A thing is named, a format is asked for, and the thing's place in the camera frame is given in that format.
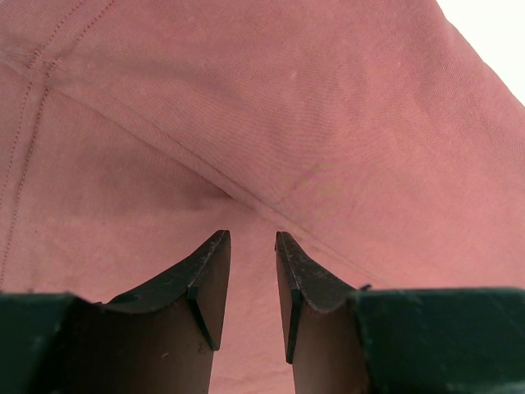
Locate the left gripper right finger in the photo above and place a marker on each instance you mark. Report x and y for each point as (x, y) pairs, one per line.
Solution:
(319, 326)

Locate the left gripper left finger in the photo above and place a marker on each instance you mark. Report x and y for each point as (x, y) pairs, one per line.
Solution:
(158, 337)

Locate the red t shirt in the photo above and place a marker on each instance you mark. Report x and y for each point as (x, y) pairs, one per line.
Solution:
(369, 130)

